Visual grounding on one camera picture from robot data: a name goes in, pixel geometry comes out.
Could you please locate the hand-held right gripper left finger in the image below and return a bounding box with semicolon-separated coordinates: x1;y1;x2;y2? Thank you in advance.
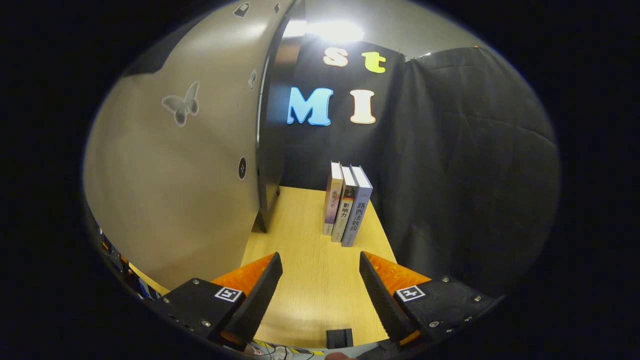
160;251;284;351

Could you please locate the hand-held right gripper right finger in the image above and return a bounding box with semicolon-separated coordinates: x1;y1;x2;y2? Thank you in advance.
358;251;501;351

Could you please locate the grey cabinet door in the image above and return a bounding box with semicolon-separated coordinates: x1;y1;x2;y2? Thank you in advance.
82;0;301;291

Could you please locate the small black block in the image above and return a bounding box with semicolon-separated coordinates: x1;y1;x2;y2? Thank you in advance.
326;328;354;349

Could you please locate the book with grey spine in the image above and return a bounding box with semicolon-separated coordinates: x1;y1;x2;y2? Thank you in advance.
341;165;373;247

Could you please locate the book with dark spine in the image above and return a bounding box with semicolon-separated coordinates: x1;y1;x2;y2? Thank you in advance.
331;165;358;243

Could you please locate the book with purple spine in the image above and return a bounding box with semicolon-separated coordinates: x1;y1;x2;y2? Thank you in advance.
322;161;345;236

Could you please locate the black backdrop cloth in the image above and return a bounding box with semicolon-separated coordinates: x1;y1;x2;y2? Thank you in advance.
265;35;561;296

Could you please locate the ceiling light panel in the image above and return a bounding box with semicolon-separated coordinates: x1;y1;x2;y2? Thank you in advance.
305;20;365;45

